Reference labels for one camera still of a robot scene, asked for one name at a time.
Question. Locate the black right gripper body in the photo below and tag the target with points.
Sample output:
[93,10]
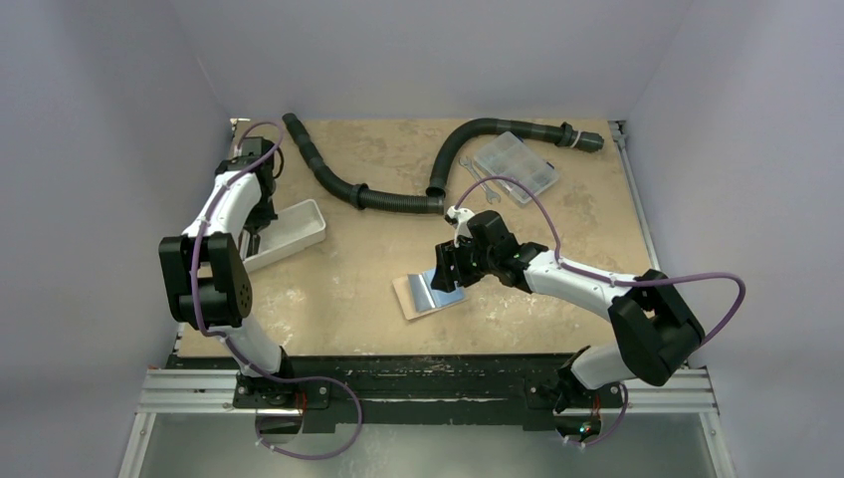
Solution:
[452,262]

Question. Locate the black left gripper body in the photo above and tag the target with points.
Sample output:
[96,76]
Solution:
[263,212]

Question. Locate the beige card holder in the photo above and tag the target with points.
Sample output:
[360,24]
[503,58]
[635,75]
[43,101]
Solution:
[418,299]

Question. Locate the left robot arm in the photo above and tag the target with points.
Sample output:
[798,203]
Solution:
[206,282]

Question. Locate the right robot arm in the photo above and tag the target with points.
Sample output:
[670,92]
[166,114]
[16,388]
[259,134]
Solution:
[654,329]

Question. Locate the silver cards in tray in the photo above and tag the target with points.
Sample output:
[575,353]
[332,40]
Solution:
[249,242]

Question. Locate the silver open-end wrench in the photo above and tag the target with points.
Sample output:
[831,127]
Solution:
[492,196]

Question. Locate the white plastic tray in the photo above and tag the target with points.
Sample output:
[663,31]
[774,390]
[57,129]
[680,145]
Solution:
[297,228]

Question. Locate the clear plastic compartment box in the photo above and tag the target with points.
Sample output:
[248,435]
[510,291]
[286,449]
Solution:
[508,156]

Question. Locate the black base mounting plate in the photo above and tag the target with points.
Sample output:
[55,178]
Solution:
[516,390]

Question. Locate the aluminium frame rail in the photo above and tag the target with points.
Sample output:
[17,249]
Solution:
[198,391]

